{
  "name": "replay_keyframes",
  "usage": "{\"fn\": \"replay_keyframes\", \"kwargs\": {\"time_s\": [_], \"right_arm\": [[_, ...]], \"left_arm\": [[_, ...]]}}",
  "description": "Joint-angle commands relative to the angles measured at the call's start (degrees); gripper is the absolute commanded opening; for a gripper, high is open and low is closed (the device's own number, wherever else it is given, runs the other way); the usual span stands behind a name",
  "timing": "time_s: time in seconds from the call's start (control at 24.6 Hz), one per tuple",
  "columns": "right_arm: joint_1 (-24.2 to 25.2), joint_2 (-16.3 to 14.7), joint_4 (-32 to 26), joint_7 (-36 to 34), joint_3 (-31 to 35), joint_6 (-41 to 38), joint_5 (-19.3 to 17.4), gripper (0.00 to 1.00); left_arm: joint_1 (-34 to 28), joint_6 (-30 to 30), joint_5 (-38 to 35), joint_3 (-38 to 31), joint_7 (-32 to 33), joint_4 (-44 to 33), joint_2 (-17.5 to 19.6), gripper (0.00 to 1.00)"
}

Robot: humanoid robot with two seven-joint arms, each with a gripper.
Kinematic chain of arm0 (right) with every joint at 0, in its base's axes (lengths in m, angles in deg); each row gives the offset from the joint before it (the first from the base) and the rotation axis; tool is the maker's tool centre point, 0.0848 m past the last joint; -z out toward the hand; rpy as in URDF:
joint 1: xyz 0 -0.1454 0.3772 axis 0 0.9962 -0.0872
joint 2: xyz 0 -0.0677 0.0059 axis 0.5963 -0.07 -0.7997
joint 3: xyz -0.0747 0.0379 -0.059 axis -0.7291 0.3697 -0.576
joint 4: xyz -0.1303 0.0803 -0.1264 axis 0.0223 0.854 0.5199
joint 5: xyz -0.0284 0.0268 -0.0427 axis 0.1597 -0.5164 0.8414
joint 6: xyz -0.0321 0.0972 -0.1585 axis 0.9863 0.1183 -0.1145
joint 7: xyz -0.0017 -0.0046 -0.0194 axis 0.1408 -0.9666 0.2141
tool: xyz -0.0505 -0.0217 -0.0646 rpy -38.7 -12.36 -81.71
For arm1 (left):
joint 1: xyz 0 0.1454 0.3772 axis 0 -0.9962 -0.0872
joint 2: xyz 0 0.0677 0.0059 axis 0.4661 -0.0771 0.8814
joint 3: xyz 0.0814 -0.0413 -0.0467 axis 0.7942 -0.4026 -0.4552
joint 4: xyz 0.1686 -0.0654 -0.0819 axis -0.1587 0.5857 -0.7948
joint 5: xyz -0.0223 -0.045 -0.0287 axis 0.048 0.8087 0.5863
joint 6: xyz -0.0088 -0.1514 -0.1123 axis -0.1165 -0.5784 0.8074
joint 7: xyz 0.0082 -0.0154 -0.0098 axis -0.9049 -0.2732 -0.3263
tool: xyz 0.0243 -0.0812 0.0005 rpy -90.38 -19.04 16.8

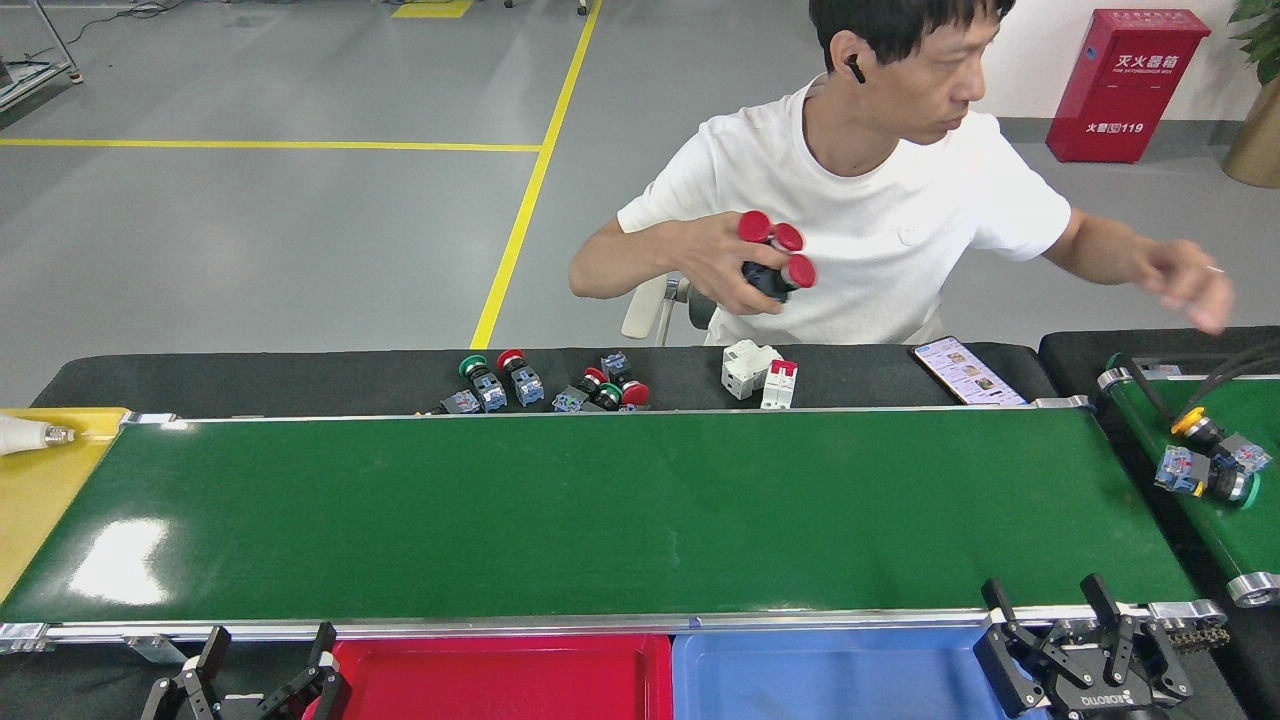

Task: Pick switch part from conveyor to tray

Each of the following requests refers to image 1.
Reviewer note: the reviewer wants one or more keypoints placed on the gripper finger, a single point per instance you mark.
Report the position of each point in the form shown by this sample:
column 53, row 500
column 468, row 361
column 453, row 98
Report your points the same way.
column 190, row 700
column 310, row 695

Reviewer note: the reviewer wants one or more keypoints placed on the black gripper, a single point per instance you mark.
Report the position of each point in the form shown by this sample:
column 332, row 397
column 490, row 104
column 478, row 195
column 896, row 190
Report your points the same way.
column 1105, row 700

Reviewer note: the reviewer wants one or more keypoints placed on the white circuit breaker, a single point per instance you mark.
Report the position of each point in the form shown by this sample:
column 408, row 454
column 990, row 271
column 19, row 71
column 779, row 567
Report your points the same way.
column 780, row 390
column 745, row 370

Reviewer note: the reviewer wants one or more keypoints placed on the person's right forearm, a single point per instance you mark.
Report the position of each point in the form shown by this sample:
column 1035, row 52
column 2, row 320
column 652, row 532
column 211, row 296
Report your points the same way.
column 630, row 265

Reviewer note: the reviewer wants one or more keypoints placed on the person's left forearm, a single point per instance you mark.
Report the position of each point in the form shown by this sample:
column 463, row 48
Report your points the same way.
column 1115, row 255

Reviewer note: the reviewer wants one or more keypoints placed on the green conveyor belt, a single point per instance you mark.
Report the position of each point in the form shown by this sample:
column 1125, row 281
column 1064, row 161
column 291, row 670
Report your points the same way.
column 600, row 510
column 1250, row 540

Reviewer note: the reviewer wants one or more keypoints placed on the yellow tray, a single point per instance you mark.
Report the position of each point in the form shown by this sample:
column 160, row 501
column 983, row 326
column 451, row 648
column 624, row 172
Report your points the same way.
column 40, row 500

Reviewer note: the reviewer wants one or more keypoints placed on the person's left hand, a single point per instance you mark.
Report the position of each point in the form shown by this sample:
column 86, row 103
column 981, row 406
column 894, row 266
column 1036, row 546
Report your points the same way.
column 1190, row 285

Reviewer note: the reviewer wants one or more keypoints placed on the person's right hand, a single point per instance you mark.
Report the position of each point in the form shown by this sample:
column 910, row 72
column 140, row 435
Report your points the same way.
column 715, row 255

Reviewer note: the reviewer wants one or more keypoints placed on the red plastic bin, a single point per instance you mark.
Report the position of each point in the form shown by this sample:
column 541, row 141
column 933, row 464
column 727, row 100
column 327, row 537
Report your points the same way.
column 500, row 685

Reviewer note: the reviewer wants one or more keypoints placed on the blue plastic bin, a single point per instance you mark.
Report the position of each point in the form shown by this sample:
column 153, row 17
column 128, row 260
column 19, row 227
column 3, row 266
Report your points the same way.
column 820, row 680

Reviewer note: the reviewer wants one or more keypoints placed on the smartphone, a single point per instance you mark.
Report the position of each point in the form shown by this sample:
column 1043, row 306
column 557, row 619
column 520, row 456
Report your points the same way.
column 965, row 370

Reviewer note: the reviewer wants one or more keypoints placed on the white light bulb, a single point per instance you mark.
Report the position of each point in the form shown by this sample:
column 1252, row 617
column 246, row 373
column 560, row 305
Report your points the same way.
column 25, row 435

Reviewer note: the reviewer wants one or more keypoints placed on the person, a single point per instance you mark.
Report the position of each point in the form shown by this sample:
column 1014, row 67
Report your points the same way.
column 880, row 230

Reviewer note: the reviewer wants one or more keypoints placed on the grey office chair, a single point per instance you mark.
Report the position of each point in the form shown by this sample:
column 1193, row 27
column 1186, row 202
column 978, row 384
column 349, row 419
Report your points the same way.
column 645, row 305

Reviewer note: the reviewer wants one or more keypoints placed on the potted plant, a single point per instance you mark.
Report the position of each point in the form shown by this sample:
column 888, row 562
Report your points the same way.
column 1255, row 140

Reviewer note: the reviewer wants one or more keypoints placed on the red fire extinguisher box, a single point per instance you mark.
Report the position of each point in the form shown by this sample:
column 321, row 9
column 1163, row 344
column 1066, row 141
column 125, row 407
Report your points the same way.
column 1125, row 90

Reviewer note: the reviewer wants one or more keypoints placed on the black earbud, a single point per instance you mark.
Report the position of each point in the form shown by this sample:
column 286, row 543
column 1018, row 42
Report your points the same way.
column 855, row 68

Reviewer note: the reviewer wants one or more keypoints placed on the metal cart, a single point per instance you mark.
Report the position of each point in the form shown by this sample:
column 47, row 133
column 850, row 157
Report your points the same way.
column 20, row 88

